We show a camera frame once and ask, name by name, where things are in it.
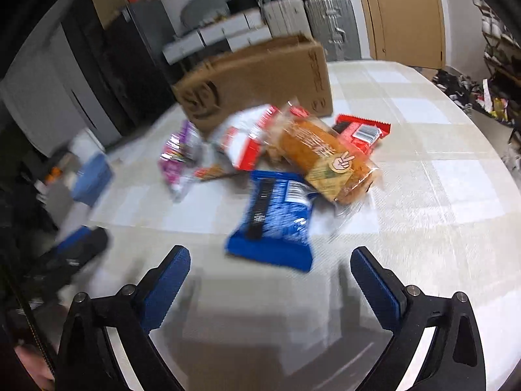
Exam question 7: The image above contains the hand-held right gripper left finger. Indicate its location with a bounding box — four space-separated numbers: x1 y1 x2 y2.
55 245 191 391

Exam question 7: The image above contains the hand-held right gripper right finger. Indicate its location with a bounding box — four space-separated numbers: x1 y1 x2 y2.
351 246 487 391

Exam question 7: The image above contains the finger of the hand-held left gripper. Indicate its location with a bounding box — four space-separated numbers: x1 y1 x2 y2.
57 227 109 267

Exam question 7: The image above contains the blue snack packet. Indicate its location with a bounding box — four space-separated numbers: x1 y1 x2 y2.
226 170 316 273

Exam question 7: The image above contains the small orange snack packet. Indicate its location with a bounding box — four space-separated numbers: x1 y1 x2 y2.
194 165 242 182

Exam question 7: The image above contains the pink purple snack packet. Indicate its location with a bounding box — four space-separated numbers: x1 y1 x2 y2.
159 120 204 200

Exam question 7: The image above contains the bread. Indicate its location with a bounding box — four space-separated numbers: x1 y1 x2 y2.
271 104 381 206

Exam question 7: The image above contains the white red snack packet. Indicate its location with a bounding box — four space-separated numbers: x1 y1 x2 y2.
212 104 281 172

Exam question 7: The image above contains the brown cardboard box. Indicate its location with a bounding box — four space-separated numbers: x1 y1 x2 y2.
173 35 334 135

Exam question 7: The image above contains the person's left hand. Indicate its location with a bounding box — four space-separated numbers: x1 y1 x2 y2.
16 344 55 391

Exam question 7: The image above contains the white wardrobe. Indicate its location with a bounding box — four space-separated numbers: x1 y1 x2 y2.
0 24 123 157

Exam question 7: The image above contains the black cabinet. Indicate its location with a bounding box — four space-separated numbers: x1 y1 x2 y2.
61 0 139 131

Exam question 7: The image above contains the dark grey refrigerator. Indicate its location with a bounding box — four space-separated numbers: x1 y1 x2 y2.
106 1 184 131

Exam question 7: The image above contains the pile of shoes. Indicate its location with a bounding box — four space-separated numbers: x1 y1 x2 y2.
433 69 487 109

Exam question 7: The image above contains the flat cardboard box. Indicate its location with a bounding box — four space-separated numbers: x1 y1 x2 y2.
85 0 123 29

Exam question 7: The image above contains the white desk with drawers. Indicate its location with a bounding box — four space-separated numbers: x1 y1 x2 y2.
163 8 272 64

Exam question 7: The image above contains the silver suitcase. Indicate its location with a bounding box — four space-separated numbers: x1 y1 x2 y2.
303 0 363 63

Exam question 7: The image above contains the grey folded table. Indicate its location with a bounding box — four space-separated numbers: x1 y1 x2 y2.
181 0 233 30

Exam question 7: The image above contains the wooden door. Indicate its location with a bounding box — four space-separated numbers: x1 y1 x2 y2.
352 0 447 70

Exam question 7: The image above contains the beige suitcase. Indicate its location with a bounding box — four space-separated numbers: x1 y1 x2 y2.
260 0 311 40

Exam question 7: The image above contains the black cable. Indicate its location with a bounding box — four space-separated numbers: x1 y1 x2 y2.
0 253 57 380

